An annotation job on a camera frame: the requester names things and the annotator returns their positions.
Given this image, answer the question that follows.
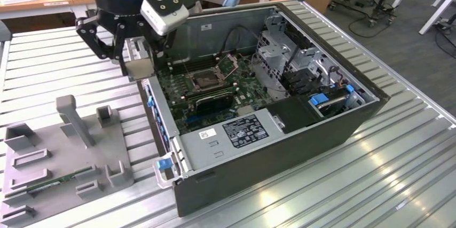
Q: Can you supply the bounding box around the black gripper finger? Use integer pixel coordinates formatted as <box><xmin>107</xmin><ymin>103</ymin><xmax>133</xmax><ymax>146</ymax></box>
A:
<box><xmin>74</xmin><ymin>16</ymin><xmax>130</xmax><ymax>77</ymax></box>
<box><xmin>137</xmin><ymin>21</ymin><xmax>169</xmax><ymax>63</ymax></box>

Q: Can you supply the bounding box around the silver square CPU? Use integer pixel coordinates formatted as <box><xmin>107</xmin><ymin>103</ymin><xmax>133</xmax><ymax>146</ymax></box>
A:
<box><xmin>126</xmin><ymin>58</ymin><xmax>157</xmax><ymax>82</ymax></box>

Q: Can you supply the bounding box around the black RAM slot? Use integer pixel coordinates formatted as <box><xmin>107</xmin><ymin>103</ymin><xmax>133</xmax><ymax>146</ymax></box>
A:
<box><xmin>183</xmin><ymin>57</ymin><xmax>217</xmax><ymax>66</ymax></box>
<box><xmin>186</xmin><ymin>61</ymin><xmax>218</xmax><ymax>70</ymax></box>

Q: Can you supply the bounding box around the CPU socket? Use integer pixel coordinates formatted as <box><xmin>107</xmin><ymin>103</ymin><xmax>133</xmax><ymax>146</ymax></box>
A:
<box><xmin>189</xmin><ymin>69</ymin><xmax>233</xmax><ymax>93</ymax></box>

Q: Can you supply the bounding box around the green motherboard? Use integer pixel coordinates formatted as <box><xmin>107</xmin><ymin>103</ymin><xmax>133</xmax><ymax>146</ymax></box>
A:
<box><xmin>155</xmin><ymin>53</ymin><xmax>277</xmax><ymax>135</ymax></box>

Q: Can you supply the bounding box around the silver metal drive cage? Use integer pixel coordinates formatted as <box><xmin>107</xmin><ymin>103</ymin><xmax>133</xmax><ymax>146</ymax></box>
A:
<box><xmin>254</xmin><ymin>11</ymin><xmax>298</xmax><ymax>97</ymax></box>

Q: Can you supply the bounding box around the black disk bay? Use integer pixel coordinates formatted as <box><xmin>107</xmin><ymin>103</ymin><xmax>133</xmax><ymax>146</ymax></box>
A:
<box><xmin>279</xmin><ymin>64</ymin><xmax>323</xmax><ymax>96</ymax></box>

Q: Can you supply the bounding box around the grey power supply unit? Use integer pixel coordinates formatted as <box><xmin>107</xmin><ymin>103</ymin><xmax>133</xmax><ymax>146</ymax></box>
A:
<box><xmin>178</xmin><ymin>108</ymin><xmax>286</xmax><ymax>172</ymax></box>

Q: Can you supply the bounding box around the blue case latch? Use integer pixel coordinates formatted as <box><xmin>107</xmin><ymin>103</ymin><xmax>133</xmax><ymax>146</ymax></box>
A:
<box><xmin>154</xmin><ymin>158</ymin><xmax>171</xmax><ymax>171</ymax></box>

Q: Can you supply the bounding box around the grey plastic parts rack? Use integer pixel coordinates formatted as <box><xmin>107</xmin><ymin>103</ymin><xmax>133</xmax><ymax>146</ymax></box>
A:
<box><xmin>0</xmin><ymin>94</ymin><xmax>135</xmax><ymax>226</ymax></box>

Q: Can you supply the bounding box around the blue disk carrier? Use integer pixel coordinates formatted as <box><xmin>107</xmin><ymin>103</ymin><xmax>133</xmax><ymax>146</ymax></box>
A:
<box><xmin>306</xmin><ymin>89</ymin><xmax>357</xmax><ymax>119</ymax></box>

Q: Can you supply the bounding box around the black open PC case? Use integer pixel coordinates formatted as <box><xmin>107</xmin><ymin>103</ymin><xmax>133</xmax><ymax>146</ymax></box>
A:
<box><xmin>122</xmin><ymin>0</ymin><xmax>391</xmax><ymax>218</ymax></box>

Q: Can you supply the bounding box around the green RAM stick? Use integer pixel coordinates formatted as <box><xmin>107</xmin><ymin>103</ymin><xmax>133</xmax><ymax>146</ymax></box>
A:
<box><xmin>26</xmin><ymin>167</ymin><xmax>91</xmax><ymax>194</ymax></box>

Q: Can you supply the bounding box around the white wrist camera black mount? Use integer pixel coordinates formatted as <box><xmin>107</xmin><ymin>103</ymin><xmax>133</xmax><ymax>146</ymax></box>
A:
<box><xmin>118</xmin><ymin>0</ymin><xmax>190</xmax><ymax>37</ymax></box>

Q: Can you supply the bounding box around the thin wire locking lever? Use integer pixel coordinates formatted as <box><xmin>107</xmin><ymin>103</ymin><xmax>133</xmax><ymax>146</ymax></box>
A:
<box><xmin>179</xmin><ymin>56</ymin><xmax>191</xmax><ymax>76</ymax></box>

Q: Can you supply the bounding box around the metal socket cover frame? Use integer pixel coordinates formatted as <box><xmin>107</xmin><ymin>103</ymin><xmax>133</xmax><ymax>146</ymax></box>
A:
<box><xmin>211</xmin><ymin>53</ymin><xmax>239</xmax><ymax>77</ymax></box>

